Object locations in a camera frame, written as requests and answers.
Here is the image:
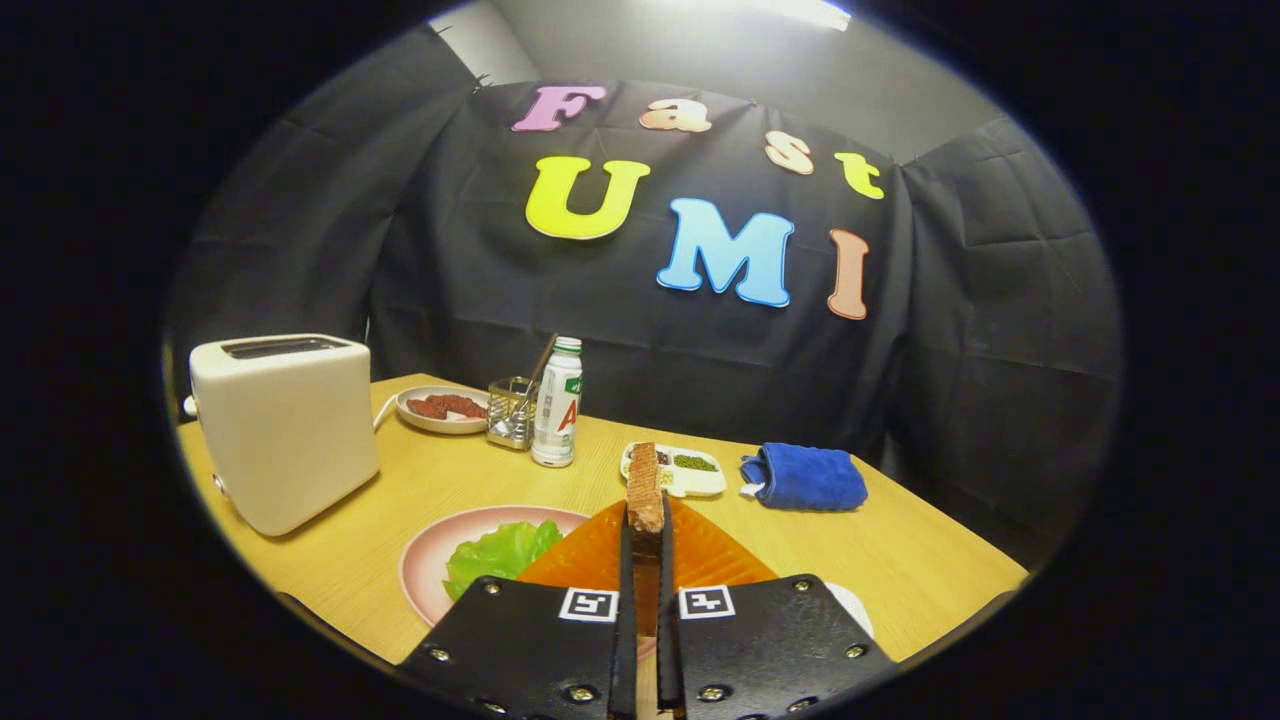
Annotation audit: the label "white bottle with green cap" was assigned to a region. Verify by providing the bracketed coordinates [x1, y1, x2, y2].
[531, 336, 584, 469]

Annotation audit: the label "black backdrop cloth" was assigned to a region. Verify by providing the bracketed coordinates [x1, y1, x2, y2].
[165, 25, 1126, 561]

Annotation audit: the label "toasted bread slice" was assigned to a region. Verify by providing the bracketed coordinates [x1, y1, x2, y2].
[626, 442, 666, 641]

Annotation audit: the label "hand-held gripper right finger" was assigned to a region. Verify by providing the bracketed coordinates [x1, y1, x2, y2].
[655, 495, 896, 720]

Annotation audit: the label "metal wire holder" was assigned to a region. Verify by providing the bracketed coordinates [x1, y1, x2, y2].
[486, 376, 541, 451]

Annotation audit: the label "small round white plate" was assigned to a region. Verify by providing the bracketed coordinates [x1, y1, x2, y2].
[395, 386, 493, 435]

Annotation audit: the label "divided white dish with beans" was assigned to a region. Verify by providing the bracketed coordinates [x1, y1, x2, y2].
[620, 442, 728, 499]

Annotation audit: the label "pink plate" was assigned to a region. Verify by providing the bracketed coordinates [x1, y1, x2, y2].
[399, 505, 593, 629]

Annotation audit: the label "white rectangular plate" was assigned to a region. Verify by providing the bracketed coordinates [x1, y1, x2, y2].
[825, 583, 876, 641]

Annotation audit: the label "red meat slices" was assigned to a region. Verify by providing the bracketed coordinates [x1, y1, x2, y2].
[407, 394, 488, 420]

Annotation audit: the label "white toaster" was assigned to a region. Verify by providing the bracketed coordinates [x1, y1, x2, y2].
[187, 333, 381, 537]

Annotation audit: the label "blue towel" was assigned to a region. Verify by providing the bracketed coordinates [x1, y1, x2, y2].
[740, 442, 869, 512]

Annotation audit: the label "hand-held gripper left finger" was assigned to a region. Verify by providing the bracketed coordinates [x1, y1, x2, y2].
[397, 500, 641, 720]

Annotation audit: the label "green lettuce leaf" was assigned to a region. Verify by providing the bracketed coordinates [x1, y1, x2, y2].
[443, 519, 564, 602]

